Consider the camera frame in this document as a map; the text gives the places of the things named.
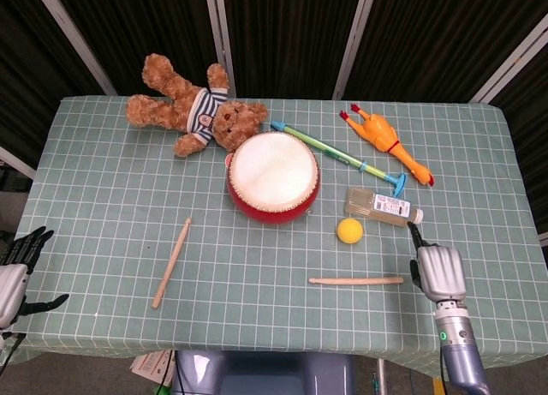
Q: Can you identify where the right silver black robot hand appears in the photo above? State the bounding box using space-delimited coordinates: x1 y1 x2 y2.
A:
406 222 468 303

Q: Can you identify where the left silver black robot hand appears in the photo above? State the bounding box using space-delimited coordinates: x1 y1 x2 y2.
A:
0 225 70 329

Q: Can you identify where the wooden drumstick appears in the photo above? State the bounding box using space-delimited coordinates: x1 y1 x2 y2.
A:
308 276 405 285
152 217 193 309

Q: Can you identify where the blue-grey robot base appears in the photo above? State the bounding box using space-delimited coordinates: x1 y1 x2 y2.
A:
171 350 355 395

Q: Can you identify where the red drum white skin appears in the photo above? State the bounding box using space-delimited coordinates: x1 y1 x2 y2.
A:
225 131 321 224

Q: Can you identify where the clear plastic bottle white cap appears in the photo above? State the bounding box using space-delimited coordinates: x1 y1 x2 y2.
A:
344 187 425 227

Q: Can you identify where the yellow foam ball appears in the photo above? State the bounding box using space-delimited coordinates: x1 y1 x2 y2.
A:
336 218 365 243

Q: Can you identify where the green checkered tablecloth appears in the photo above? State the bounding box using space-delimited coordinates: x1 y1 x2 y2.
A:
0 95 548 385

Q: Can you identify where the metal table leg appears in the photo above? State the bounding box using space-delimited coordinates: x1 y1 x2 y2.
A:
376 358 389 395

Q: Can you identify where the yellow rubber chicken toy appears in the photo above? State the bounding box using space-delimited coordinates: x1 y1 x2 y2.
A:
338 103 436 187

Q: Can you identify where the green blue toy water pump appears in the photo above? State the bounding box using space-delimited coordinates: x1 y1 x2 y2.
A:
270 120 409 199

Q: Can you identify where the white printed paper sheet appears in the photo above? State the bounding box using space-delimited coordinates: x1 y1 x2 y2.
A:
130 350 176 386

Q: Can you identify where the brown teddy bear striped shirt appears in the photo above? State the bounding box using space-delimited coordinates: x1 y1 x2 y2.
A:
125 53 269 158

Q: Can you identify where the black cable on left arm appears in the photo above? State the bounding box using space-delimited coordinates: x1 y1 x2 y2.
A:
0 331 26 366

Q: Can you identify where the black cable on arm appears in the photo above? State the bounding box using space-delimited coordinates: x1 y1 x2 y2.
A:
437 345 449 395
0 331 26 366

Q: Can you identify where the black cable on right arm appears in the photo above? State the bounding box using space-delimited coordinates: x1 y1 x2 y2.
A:
437 345 449 395

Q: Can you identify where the white partition frame post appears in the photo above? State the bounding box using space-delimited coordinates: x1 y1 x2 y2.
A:
0 146 37 180
203 0 237 99
30 0 118 97
468 14 548 104
331 0 379 100

